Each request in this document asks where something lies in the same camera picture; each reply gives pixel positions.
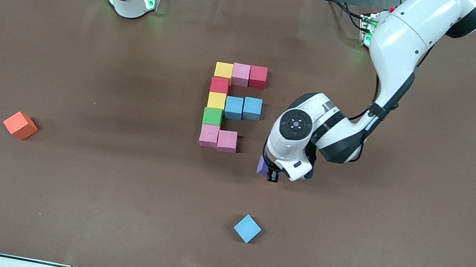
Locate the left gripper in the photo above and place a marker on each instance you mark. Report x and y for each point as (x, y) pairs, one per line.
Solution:
(272, 175)

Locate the blue foam block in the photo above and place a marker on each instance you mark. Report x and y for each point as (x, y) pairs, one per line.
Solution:
(252, 109)
(247, 228)
(233, 108)

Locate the pink foam block with slit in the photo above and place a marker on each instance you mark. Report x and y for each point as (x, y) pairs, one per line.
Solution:
(209, 136)

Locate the green foam block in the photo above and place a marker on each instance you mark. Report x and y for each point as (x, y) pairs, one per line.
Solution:
(212, 116)

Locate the yellow foam block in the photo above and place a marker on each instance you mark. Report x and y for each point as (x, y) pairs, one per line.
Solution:
(216, 101)
(223, 70)

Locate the red foam block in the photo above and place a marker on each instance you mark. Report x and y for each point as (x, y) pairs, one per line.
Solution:
(257, 77)
(219, 85)

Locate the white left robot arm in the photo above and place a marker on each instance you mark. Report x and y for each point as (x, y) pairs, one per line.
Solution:
(411, 37)

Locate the orange foam block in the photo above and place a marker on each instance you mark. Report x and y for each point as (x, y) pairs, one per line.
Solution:
(20, 125)

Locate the brown table mat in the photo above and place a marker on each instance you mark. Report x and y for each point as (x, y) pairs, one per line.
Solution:
(155, 212)

